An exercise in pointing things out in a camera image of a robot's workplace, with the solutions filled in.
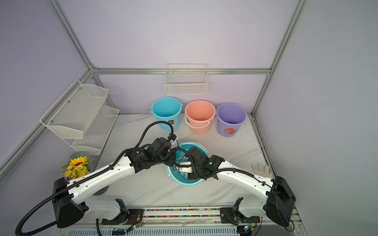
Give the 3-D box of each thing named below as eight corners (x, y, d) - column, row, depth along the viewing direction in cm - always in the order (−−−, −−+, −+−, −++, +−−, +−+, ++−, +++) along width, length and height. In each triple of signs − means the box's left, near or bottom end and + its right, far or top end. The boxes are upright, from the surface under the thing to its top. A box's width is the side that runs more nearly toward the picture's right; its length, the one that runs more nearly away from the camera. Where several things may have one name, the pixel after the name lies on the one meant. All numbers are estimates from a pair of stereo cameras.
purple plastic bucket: (215, 139, 107) (218, 123, 93) (212, 120, 120) (215, 103, 106) (243, 139, 107) (250, 123, 93) (238, 120, 120) (244, 103, 106)
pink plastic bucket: (185, 139, 107) (183, 122, 93) (186, 117, 121) (185, 100, 107) (213, 139, 108) (217, 122, 93) (211, 117, 121) (214, 100, 107)
